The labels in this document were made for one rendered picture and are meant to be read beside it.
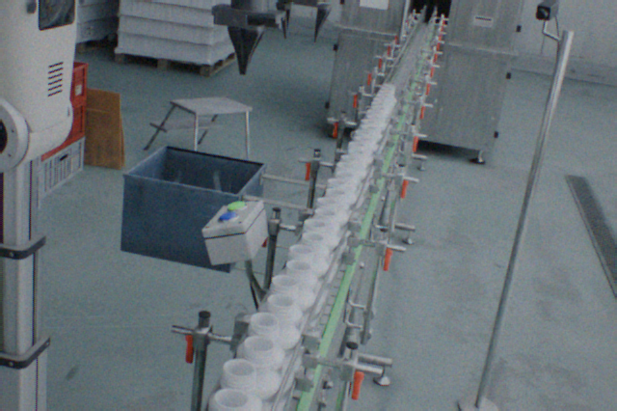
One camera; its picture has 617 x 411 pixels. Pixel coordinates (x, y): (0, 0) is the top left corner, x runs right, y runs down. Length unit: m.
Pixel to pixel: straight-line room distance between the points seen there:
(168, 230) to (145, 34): 6.20
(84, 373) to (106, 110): 2.30
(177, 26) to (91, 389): 5.63
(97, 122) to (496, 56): 2.92
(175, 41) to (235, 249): 6.79
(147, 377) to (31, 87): 1.67
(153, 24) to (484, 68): 3.53
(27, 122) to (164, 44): 6.67
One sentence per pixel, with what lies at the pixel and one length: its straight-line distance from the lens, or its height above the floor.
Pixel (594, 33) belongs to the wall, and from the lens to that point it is 11.80.
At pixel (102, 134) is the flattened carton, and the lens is 5.04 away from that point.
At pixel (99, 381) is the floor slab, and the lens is 2.97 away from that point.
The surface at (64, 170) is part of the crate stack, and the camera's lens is 4.80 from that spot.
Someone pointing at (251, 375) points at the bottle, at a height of 1.16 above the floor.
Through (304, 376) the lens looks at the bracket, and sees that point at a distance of 1.11.
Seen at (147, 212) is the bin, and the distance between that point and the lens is 2.12.
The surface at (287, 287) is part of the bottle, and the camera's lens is 1.08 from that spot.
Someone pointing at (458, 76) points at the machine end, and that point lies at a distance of 6.16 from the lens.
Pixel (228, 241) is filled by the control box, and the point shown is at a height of 1.08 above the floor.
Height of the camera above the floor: 1.64
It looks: 19 degrees down
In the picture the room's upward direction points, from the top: 8 degrees clockwise
